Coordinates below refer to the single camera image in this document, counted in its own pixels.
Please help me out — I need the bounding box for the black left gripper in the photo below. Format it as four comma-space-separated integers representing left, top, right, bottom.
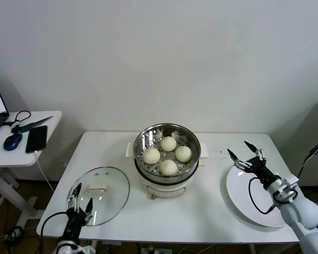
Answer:
63, 182, 94, 241

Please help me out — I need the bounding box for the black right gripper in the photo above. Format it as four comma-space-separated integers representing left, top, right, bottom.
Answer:
226, 140, 281, 190

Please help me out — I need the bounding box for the glass lid with white handle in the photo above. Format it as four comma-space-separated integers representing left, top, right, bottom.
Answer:
67, 166, 131, 226

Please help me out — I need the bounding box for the white steamed baozi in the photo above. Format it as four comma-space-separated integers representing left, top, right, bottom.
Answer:
161, 135, 178, 152
159, 159, 179, 176
174, 146, 193, 163
143, 147, 161, 164

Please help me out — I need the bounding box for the stainless steel steamer basket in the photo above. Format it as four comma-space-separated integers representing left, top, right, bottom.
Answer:
126, 122, 210, 184

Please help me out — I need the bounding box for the white oval plate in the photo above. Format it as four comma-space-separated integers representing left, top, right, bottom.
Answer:
226, 164, 289, 228

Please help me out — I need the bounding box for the black smartphone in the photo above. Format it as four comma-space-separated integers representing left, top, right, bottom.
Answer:
25, 124, 48, 153

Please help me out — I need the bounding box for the white side table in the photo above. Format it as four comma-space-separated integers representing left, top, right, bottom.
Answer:
0, 110, 63, 225

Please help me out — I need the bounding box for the white electric cooker pot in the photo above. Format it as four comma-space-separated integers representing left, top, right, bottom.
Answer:
134, 156, 208, 200

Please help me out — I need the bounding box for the blue computer mouse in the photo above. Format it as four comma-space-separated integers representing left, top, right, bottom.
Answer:
3, 133, 23, 151

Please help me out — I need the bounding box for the green black knife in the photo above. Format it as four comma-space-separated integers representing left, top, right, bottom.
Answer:
11, 115, 55, 133

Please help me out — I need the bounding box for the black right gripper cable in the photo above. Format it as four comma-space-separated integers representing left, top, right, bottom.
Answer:
248, 176, 276, 215

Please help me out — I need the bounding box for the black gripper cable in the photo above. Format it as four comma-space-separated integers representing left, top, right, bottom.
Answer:
248, 176, 276, 215
40, 211, 69, 240

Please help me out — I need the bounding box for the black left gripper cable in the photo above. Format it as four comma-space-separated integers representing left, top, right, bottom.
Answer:
40, 211, 69, 240

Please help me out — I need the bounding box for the white charging cable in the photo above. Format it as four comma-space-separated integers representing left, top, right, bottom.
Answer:
34, 150, 55, 193

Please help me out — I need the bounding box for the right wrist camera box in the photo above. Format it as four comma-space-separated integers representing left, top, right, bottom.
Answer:
272, 174, 300, 205

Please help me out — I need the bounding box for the black wall cable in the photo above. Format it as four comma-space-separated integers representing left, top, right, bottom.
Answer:
297, 137, 318, 182

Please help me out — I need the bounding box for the black floor cable tangle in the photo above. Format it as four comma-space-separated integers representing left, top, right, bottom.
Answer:
4, 224, 24, 254

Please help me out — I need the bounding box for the black cord loop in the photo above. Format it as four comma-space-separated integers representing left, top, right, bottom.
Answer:
4, 110, 32, 126

